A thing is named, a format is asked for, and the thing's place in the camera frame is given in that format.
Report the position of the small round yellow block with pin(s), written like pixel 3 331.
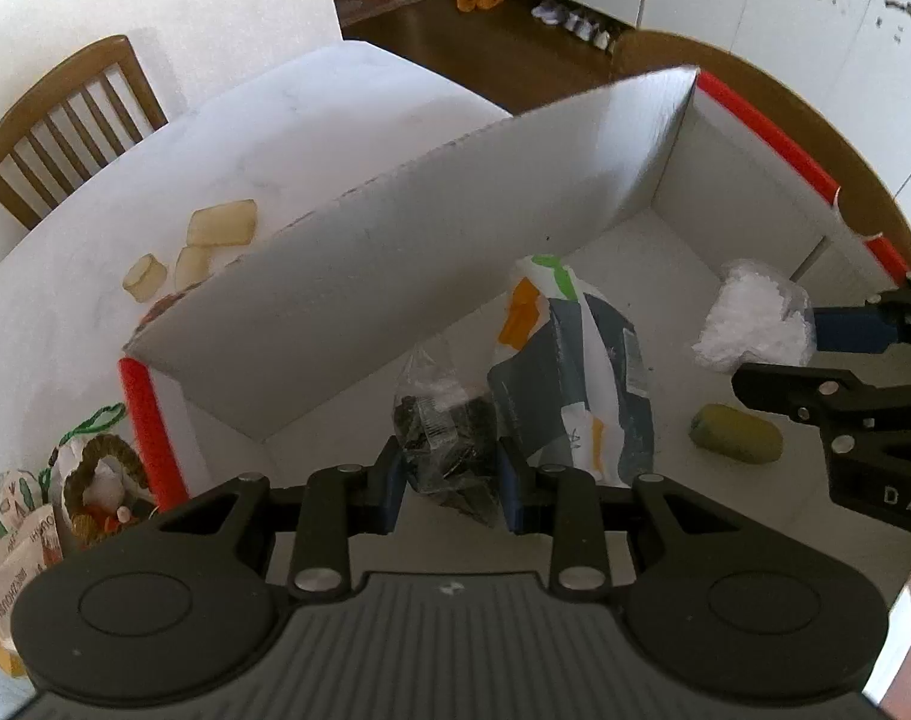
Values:
pixel 144 277

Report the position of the large yellow translucent block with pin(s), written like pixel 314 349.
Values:
pixel 223 223

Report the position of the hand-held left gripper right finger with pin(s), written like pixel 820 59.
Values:
pixel 512 491

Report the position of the white grey orange plastic bag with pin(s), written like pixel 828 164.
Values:
pixel 583 360

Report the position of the white pouch with green print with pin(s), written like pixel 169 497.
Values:
pixel 11 499

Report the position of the white cardboard box red edges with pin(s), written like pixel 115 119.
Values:
pixel 365 292

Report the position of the wooden slat-back chair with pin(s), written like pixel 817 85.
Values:
pixel 65 127

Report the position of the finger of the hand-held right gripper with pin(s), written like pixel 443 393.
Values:
pixel 800 390
pixel 849 328

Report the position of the row of shoes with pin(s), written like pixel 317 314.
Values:
pixel 575 19

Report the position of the beige printed snack packet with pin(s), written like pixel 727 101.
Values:
pixel 17 577

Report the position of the clear bag of white contents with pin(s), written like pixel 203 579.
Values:
pixel 755 315

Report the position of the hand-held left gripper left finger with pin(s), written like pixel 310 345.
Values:
pixel 392 481

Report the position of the clear bag of dark contents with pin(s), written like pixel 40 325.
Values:
pixel 448 427

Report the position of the yellow-green sponge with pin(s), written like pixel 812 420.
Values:
pixel 736 431

